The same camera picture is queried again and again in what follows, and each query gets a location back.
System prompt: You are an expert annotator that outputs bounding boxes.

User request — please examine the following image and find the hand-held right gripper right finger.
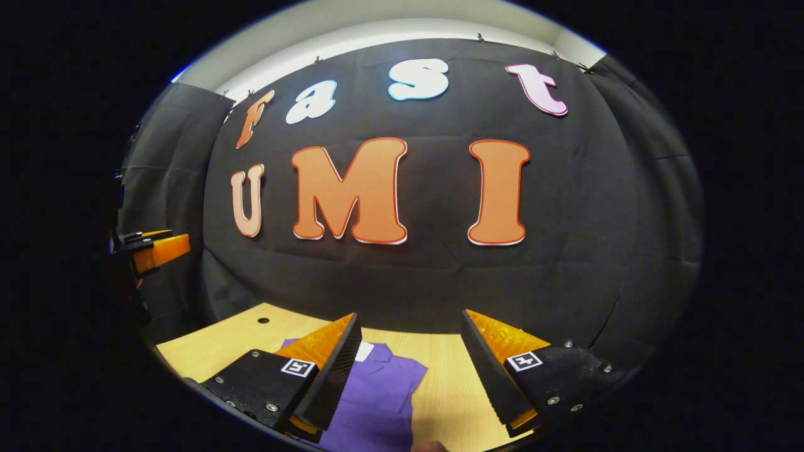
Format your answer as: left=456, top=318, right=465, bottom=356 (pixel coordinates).
left=460, top=308, right=629, bottom=439

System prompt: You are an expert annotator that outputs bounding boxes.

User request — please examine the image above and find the black backdrop cloth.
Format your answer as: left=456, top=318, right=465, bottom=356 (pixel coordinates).
left=116, top=39, right=704, bottom=352

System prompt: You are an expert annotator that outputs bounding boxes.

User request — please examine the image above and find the purple shirt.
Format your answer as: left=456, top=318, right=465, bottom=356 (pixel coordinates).
left=280, top=338, right=429, bottom=452

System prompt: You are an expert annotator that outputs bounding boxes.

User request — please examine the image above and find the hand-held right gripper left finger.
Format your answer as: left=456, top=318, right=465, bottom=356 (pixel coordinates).
left=201, top=312, right=363, bottom=443

